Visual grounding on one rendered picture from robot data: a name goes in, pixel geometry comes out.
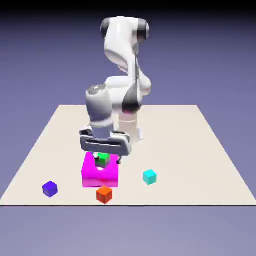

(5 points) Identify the small green cube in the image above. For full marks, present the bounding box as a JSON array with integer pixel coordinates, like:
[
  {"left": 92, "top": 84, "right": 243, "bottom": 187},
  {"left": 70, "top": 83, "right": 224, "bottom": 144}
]
[{"left": 94, "top": 152, "right": 111, "bottom": 169}]

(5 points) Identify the small blue cube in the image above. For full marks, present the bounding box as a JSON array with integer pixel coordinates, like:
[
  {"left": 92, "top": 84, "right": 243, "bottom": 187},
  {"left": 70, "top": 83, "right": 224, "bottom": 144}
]
[{"left": 42, "top": 180, "right": 59, "bottom": 199}]

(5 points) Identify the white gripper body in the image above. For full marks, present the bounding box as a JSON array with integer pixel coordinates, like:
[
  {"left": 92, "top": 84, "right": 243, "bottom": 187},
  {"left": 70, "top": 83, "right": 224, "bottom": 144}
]
[{"left": 79, "top": 129, "right": 133, "bottom": 157}]

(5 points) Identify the small cyan cube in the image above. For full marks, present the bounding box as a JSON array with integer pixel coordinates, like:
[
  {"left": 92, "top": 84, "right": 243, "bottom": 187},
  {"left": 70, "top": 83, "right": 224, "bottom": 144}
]
[{"left": 142, "top": 169, "right": 158, "bottom": 186}]

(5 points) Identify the small orange cube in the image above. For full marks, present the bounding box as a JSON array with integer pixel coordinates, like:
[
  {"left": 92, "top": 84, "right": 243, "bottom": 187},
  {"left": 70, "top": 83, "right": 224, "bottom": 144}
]
[{"left": 95, "top": 184, "right": 113, "bottom": 205}]

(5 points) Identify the large magenta box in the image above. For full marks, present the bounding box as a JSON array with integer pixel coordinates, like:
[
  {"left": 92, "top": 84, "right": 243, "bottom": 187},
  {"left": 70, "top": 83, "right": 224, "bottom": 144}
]
[{"left": 81, "top": 151, "right": 120, "bottom": 189}]

